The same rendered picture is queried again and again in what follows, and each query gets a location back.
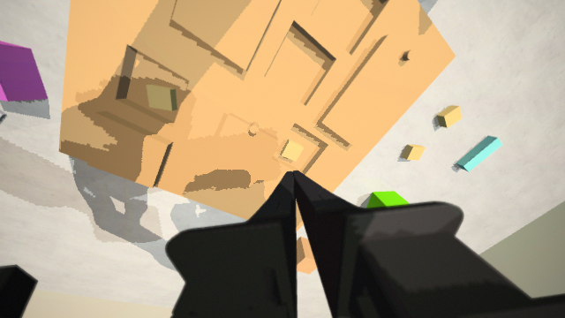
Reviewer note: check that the yellow rectangular block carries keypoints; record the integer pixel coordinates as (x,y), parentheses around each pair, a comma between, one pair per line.
(413,152)
(292,150)
(449,116)
(161,97)

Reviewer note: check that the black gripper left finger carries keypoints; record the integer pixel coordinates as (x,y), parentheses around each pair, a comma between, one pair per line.
(267,239)

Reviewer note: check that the orange puzzle board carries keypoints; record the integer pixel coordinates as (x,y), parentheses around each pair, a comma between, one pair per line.
(331,75)

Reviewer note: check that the teal rectangular block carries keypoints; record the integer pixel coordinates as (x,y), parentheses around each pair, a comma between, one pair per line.
(473,158)

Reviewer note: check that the purple block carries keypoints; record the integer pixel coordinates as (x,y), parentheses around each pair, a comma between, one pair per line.
(19,76)

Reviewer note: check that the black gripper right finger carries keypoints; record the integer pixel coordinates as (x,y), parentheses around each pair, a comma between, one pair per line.
(336,227)

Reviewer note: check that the brown cube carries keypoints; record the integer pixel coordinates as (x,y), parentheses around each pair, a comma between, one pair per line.
(305,260)

